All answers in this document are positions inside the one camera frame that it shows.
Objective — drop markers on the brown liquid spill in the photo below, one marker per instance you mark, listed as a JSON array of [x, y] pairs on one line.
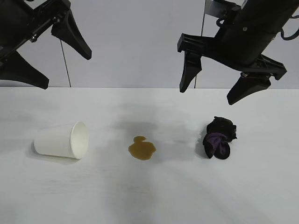
[[141, 150]]

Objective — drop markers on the white paper cup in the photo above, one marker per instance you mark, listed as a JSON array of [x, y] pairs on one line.
[[56, 142]]

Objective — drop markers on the black and purple cloth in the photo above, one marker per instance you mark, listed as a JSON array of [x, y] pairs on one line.
[[218, 140]]

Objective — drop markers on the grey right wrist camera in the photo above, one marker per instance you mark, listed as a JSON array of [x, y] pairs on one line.
[[215, 5]]

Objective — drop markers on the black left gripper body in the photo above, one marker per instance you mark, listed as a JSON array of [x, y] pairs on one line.
[[21, 21]]

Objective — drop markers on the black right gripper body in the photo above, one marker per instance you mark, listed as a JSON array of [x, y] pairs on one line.
[[252, 32]]

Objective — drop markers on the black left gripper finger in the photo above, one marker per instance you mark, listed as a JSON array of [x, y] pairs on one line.
[[72, 37], [21, 72]]

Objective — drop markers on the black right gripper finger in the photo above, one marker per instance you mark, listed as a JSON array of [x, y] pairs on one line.
[[250, 87], [189, 70]]

